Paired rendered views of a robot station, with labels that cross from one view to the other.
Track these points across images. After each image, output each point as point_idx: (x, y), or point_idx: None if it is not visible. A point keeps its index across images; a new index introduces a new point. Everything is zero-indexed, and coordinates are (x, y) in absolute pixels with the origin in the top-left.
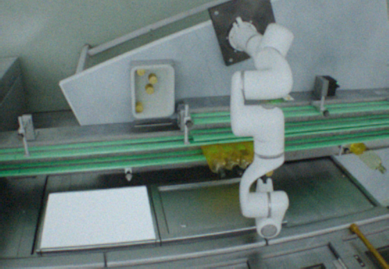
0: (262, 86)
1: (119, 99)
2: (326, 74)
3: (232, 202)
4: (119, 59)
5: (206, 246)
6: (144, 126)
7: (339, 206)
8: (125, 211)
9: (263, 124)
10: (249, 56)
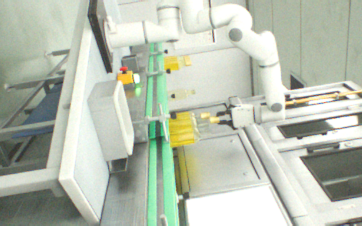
0: (250, 23)
1: (98, 155)
2: (121, 56)
3: (215, 151)
4: (81, 104)
5: (271, 161)
6: (126, 164)
7: (220, 116)
8: (230, 209)
9: (274, 40)
10: (112, 56)
